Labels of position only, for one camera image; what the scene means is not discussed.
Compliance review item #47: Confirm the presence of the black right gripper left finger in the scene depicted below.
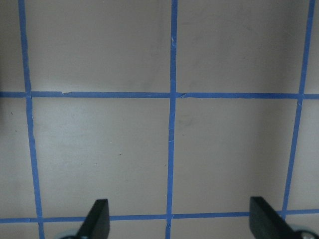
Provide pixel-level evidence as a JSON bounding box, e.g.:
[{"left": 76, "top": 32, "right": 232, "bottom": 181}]
[{"left": 75, "top": 199, "right": 110, "bottom": 239}]

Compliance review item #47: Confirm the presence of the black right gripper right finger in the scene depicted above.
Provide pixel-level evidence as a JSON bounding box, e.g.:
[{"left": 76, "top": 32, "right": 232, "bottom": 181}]
[{"left": 249, "top": 197, "right": 299, "bottom": 239}]

